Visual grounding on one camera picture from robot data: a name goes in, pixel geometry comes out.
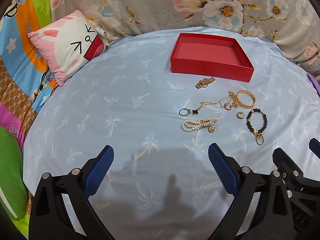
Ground black bead bracelet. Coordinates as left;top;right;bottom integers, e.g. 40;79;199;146
246;107;268;146

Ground gold hoop earring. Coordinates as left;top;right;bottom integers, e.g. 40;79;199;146
236;111;246;119

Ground gold woven bangle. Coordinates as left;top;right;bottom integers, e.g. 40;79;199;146
231;89;257;109

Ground silver hoop earring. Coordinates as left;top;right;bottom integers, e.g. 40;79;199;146
223;103;232;111

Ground white pearl bracelet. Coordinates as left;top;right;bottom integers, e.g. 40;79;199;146
180;117;219;134

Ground gold chain clover necklace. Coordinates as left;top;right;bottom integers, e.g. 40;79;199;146
188;90;238;116

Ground gold watch-link bracelet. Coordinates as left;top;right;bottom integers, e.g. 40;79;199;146
195;76;217;90

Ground red open jewelry box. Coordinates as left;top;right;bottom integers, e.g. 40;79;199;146
170;33;254;82

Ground green cushion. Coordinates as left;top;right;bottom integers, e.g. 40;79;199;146
1;126;28;220

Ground purple object at edge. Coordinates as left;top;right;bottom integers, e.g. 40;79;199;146
308;73;320;96

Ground light blue palm-print cloth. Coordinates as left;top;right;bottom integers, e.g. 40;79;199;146
23;27;319;239

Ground grey floral blanket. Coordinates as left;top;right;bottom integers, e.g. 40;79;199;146
50;0;319;78

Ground colourful patchwork quilt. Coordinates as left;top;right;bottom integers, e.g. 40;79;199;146
1;0;57;239

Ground pink white bunny pillow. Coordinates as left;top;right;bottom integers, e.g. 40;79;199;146
28;10;106;86

